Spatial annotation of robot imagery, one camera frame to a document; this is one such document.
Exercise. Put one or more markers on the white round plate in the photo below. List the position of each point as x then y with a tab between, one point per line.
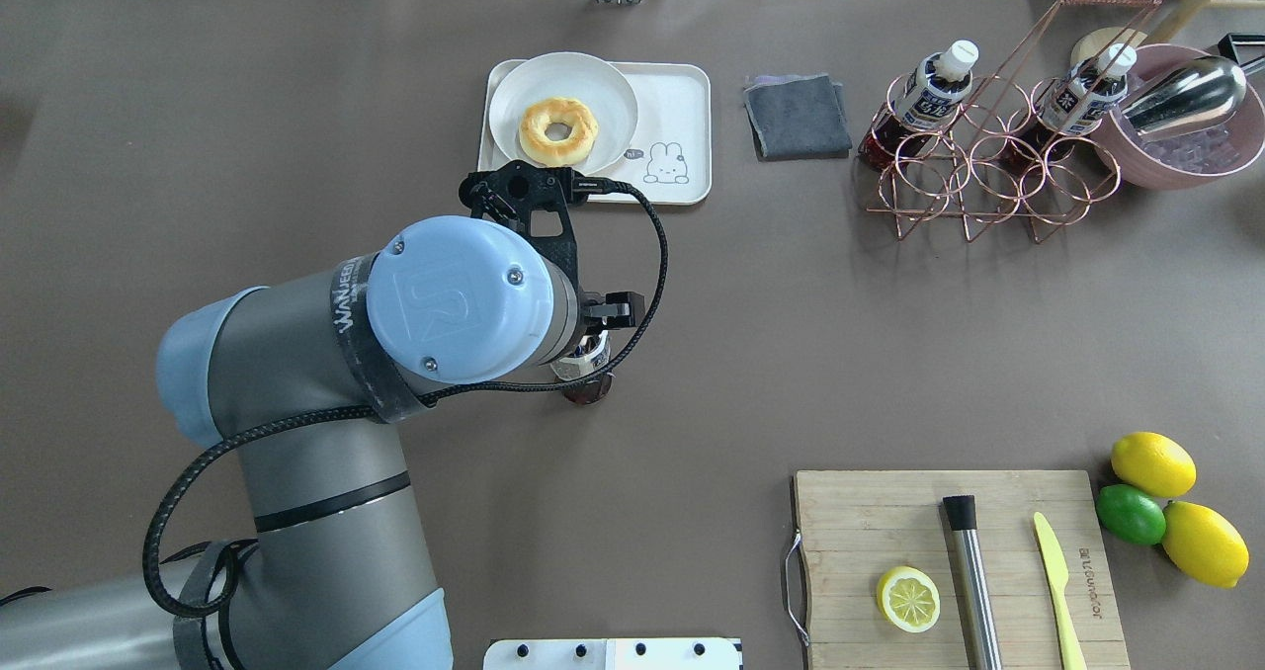
594	81

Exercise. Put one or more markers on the cream serving tray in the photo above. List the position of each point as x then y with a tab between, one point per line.
656	128

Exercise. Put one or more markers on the yellow lemon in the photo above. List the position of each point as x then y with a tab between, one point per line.
1153	463
1204	545

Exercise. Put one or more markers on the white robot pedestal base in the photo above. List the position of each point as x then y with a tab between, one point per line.
676	652

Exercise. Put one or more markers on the green lime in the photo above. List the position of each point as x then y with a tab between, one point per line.
1130	514

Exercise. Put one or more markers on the pink ice bowl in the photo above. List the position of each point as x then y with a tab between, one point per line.
1181	162

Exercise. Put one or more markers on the half lemon slice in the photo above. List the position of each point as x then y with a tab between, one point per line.
908	598

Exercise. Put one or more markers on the glazed donut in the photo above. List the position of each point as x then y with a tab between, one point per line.
558	131

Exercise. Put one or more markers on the grey folded cloth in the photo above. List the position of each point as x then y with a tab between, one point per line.
798	116

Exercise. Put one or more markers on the tea bottle in rack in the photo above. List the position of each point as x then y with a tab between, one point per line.
1072	107
929	101

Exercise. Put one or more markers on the metal ice scoop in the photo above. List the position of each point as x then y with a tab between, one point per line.
1203	92

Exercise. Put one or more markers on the round wooden coaster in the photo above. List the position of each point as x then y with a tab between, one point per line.
1090	45

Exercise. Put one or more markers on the copper wire bottle rack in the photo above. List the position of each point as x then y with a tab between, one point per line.
958	177

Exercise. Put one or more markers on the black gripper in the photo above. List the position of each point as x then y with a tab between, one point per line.
615	307

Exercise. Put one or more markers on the wooden cutting board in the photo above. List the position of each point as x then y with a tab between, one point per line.
855	525

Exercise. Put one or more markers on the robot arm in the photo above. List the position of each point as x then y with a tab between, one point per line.
293	541

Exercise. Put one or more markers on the yellow plastic knife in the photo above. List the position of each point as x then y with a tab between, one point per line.
1057	571

